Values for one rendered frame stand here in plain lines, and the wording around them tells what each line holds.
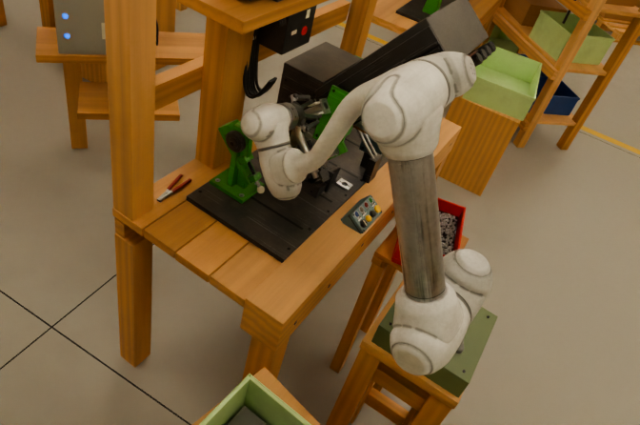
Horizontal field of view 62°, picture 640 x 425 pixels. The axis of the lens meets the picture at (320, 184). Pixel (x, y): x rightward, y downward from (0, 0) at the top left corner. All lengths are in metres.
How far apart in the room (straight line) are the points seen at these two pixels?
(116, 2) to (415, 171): 0.82
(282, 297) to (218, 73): 0.75
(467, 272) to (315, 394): 1.24
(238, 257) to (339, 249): 0.34
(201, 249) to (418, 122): 0.93
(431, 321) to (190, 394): 1.38
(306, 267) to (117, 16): 0.90
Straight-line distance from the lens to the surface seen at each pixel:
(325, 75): 2.03
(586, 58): 4.62
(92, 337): 2.63
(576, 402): 3.09
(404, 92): 1.06
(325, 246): 1.81
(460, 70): 1.21
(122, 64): 1.51
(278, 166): 1.55
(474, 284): 1.49
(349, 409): 1.97
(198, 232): 1.80
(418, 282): 1.30
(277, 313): 1.60
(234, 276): 1.69
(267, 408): 1.45
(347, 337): 2.40
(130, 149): 1.64
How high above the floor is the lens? 2.18
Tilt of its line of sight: 39 degrees down
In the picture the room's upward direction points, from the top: 15 degrees clockwise
